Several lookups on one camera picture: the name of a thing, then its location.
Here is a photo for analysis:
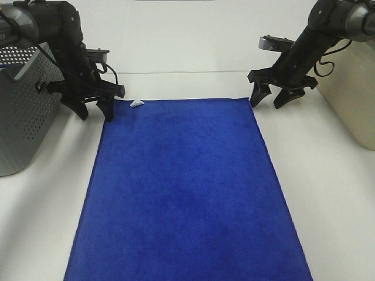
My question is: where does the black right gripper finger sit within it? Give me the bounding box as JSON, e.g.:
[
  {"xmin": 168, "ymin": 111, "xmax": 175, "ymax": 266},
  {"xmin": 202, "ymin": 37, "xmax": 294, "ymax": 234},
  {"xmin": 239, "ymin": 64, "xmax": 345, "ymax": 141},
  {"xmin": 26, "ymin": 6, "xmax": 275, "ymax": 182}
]
[
  {"xmin": 274, "ymin": 88, "xmax": 305, "ymax": 109},
  {"xmin": 250, "ymin": 82, "xmax": 271, "ymax": 108}
]

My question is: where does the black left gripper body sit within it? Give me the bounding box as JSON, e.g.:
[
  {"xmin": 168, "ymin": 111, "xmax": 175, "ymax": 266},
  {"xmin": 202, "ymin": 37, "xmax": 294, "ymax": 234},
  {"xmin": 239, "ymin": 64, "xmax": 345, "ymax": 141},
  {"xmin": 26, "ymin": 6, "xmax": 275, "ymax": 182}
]
[{"xmin": 48, "ymin": 73, "xmax": 125, "ymax": 103}]

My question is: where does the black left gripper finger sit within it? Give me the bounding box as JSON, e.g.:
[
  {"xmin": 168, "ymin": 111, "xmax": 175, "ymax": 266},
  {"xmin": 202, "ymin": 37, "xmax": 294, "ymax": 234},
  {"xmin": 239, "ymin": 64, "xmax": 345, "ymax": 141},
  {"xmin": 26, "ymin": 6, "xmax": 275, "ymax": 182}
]
[
  {"xmin": 96, "ymin": 97, "xmax": 114, "ymax": 122},
  {"xmin": 60, "ymin": 98, "xmax": 88, "ymax": 121}
]

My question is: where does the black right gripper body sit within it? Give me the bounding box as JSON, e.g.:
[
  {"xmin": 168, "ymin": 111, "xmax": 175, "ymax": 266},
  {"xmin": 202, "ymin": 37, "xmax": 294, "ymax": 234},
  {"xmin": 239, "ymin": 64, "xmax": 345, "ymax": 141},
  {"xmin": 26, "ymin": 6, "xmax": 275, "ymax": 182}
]
[{"xmin": 247, "ymin": 67, "xmax": 318, "ymax": 90}]

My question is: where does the blue microfibre towel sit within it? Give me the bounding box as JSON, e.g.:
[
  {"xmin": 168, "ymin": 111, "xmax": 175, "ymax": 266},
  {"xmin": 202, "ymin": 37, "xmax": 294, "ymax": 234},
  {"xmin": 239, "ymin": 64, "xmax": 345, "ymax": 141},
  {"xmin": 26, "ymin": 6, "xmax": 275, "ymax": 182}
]
[{"xmin": 64, "ymin": 98, "xmax": 312, "ymax": 280}]

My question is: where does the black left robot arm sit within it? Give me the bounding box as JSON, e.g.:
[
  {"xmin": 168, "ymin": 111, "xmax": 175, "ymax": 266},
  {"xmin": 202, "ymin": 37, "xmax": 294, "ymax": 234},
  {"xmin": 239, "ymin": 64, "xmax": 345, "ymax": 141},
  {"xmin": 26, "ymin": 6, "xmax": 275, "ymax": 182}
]
[{"xmin": 1, "ymin": 1, "xmax": 125, "ymax": 122}]

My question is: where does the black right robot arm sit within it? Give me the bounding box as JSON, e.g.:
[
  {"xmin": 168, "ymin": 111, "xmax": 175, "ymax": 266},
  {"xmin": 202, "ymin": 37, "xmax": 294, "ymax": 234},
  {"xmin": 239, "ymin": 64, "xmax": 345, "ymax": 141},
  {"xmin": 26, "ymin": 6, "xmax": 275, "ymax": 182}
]
[{"xmin": 248, "ymin": 1, "xmax": 374, "ymax": 108}]

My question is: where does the grey perforated plastic basket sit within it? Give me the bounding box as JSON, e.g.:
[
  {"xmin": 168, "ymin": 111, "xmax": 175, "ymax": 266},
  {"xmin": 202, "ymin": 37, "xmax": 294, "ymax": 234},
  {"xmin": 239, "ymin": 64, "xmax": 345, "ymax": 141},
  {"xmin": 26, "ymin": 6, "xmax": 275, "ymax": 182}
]
[{"xmin": 1, "ymin": 43, "xmax": 63, "ymax": 176}]

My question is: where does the beige plastic bin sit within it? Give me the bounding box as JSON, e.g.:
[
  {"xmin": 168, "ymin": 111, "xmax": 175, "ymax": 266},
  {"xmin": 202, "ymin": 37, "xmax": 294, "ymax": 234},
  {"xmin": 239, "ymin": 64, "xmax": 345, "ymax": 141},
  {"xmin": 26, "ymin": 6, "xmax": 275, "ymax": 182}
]
[{"xmin": 316, "ymin": 40, "xmax": 374, "ymax": 150}]

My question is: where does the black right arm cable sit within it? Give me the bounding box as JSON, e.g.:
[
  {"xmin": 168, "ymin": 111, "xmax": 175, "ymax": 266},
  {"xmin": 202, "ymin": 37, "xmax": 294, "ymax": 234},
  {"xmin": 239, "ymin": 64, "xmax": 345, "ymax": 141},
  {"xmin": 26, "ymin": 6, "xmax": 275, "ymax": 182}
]
[{"xmin": 313, "ymin": 0, "xmax": 375, "ymax": 77}]

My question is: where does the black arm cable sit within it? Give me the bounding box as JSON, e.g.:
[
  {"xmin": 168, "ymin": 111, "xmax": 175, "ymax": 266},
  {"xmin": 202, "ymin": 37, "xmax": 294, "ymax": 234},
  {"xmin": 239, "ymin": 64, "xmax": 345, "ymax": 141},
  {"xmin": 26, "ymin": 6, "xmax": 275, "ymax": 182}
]
[
  {"xmin": 313, "ymin": 0, "xmax": 375, "ymax": 77},
  {"xmin": 0, "ymin": 11, "xmax": 120, "ymax": 88}
]

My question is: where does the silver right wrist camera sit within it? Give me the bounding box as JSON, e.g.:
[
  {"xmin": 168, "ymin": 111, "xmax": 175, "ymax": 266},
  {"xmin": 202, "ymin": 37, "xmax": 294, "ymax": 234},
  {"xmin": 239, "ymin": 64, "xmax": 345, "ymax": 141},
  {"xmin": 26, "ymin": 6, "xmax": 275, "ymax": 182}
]
[{"xmin": 258, "ymin": 35, "xmax": 295, "ymax": 53}]

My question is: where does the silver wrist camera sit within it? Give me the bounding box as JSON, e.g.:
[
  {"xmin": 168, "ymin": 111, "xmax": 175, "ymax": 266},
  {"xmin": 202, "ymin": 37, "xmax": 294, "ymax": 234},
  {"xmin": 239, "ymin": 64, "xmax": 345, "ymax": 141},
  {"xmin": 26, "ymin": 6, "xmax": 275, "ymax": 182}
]
[
  {"xmin": 258, "ymin": 35, "xmax": 295, "ymax": 53},
  {"xmin": 87, "ymin": 49, "xmax": 110, "ymax": 63}
]

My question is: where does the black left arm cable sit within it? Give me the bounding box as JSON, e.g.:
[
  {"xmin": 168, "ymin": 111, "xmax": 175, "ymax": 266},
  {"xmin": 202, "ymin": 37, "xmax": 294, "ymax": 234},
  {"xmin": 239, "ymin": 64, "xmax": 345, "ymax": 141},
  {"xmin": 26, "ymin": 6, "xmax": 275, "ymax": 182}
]
[{"xmin": 0, "ymin": 11, "xmax": 120, "ymax": 88}]

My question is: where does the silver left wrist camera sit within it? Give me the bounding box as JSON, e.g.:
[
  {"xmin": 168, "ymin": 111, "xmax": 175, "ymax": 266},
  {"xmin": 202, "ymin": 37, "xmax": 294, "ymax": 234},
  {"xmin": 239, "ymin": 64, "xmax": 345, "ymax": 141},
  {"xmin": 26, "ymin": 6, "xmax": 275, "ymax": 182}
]
[{"xmin": 87, "ymin": 49, "xmax": 110, "ymax": 63}]

